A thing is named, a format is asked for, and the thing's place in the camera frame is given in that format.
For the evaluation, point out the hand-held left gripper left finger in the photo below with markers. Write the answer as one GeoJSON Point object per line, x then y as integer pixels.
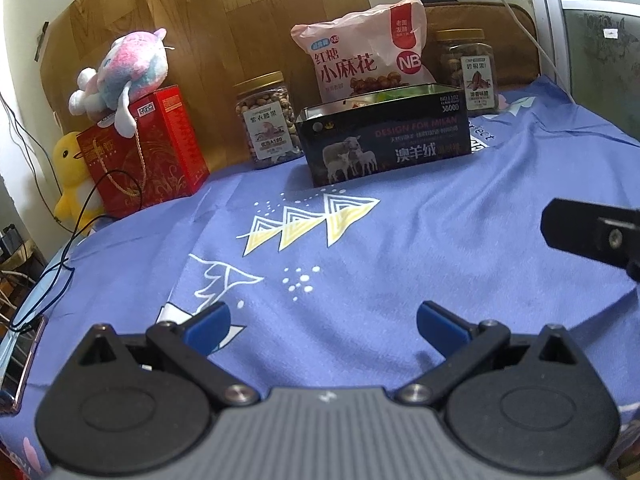
{"type": "Point", "coordinates": [207, 322]}

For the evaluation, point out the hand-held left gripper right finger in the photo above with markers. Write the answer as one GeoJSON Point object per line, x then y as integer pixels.
{"type": "Point", "coordinates": [440, 322]}

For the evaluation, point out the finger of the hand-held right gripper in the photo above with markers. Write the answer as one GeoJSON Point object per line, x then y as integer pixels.
{"type": "Point", "coordinates": [585, 235]}

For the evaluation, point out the black tin box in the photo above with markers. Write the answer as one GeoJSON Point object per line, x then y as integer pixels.
{"type": "Point", "coordinates": [390, 145]}

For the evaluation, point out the green pickled vegetable packet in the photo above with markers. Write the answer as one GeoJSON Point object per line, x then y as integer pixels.
{"type": "Point", "coordinates": [385, 94]}

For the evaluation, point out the blue printed cloth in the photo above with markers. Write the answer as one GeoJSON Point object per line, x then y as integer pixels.
{"type": "Point", "coordinates": [450, 260]}

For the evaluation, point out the red gift box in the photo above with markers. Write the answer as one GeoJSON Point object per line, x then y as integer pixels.
{"type": "Point", "coordinates": [165, 150]}

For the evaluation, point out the clear cashew nut jar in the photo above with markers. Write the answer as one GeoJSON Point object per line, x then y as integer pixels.
{"type": "Point", "coordinates": [270, 125]}

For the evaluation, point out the yellow duck plush toy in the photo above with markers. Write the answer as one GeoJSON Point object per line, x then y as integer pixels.
{"type": "Point", "coordinates": [72, 165]}

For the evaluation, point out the clear pecan nut jar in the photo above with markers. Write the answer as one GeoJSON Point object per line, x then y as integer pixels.
{"type": "Point", "coordinates": [465, 60]}

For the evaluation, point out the pink and blue plush toy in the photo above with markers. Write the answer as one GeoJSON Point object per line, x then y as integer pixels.
{"type": "Point", "coordinates": [130, 65]}

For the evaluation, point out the large pink snack bag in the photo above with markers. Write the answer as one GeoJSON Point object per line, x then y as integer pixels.
{"type": "Point", "coordinates": [360, 50]}

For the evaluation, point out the wooden board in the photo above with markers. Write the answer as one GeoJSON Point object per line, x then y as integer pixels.
{"type": "Point", "coordinates": [225, 20]}

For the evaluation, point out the white window frame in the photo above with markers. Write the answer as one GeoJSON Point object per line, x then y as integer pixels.
{"type": "Point", "coordinates": [545, 10]}

